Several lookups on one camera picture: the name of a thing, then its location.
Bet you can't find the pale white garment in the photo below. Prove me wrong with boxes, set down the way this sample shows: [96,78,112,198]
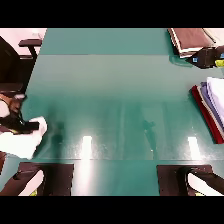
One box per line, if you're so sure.
[206,76,224,118]

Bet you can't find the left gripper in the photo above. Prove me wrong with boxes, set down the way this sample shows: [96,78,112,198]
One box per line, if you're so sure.
[11,117,41,135]

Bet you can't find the purple-blue garment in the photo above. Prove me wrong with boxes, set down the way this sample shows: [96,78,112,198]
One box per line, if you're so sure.
[199,81,224,132]

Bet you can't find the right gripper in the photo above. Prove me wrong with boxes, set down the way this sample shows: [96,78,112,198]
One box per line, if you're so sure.
[191,47,218,70]

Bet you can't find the brown garment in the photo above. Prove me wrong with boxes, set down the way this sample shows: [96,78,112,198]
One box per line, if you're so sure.
[167,27,217,59]

